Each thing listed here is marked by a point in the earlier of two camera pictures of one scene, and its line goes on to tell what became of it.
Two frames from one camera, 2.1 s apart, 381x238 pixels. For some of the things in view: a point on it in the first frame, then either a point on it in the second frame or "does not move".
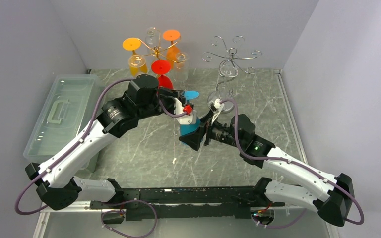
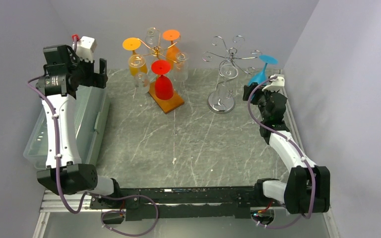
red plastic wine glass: (162, 67) does not move
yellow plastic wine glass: (137, 63) does not move
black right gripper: (194, 139) → (258, 92)
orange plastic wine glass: (172, 52) does not move
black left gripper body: (167, 97) → (86, 76)
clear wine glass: (153, 37) does not move
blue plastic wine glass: (185, 129) → (260, 78)
